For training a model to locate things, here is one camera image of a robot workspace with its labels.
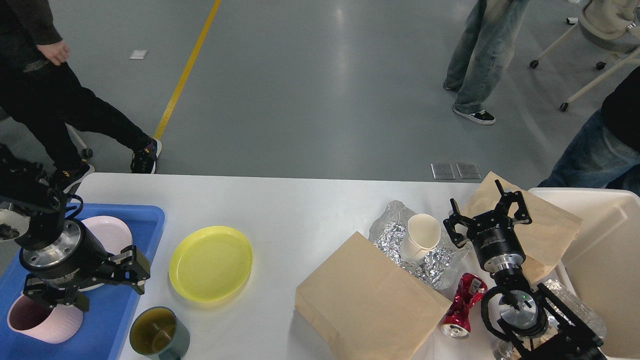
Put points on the white office chair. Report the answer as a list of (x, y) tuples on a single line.
[(612, 26)]

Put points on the pink mug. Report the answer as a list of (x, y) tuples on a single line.
[(52, 325)]

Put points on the large brown paper bag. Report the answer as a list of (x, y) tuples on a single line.
[(366, 307)]

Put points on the white paper cup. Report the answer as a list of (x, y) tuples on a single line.
[(423, 233)]

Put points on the pink plate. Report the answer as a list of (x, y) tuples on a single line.
[(113, 233)]

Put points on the floor socket plate right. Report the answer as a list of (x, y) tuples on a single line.
[(468, 171)]

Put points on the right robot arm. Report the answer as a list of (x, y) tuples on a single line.
[(458, 227)]

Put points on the person in light jeans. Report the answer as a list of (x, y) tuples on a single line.
[(483, 53)]

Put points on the dark green mug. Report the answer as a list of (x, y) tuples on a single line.
[(158, 334)]

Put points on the yellow plastic plate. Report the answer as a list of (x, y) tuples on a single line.
[(211, 264)]

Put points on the brown paper bag right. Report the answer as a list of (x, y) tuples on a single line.
[(545, 240)]

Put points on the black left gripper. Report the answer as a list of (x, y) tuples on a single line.
[(76, 261)]

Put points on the floor socket plate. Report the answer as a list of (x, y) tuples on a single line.
[(468, 171), (443, 171)]

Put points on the person in black trousers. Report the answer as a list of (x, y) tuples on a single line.
[(40, 90)]

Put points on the blue plastic tray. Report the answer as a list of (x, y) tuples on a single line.
[(103, 330)]

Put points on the crushed red can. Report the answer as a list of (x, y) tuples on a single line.
[(470, 291)]

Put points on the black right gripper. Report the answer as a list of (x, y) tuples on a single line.
[(497, 240)]

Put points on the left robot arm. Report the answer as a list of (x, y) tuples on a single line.
[(33, 206)]

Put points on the crumpled aluminium foil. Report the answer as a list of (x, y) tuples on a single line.
[(441, 266)]

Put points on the floor socket plate left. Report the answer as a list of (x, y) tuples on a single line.
[(443, 171)]

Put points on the white plastic bin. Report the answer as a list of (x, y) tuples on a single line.
[(603, 263)]

